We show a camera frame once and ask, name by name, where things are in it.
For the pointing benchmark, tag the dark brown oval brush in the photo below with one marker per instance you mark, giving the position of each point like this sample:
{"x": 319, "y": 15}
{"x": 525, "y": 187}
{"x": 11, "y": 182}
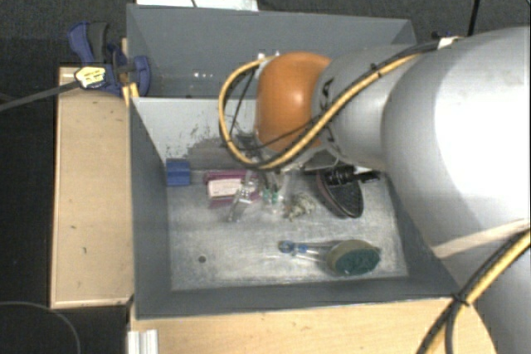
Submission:
{"x": 344, "y": 199}

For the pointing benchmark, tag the grey metal bin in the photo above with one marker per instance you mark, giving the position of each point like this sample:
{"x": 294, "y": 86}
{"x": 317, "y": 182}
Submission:
{"x": 232, "y": 261}

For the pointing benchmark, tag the purple and pink box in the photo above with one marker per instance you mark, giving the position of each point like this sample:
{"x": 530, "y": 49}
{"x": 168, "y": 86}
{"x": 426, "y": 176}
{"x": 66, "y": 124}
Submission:
{"x": 222, "y": 188}

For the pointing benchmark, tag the pale wood flat board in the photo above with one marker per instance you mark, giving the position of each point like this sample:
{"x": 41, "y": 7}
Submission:
{"x": 93, "y": 195}

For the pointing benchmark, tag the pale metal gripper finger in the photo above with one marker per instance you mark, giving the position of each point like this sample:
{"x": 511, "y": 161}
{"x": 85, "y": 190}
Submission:
{"x": 245, "y": 205}
{"x": 235, "y": 206}

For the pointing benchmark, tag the black cylinder on white bracket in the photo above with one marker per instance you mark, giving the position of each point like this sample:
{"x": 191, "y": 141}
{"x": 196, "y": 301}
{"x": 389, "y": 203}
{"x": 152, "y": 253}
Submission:
{"x": 341, "y": 176}

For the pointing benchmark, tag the small mottled toy animal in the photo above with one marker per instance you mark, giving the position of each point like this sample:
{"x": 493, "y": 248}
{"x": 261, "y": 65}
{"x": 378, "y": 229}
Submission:
{"x": 299, "y": 207}

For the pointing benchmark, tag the blue block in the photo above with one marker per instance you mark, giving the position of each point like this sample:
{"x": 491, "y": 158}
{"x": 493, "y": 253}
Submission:
{"x": 178, "y": 173}

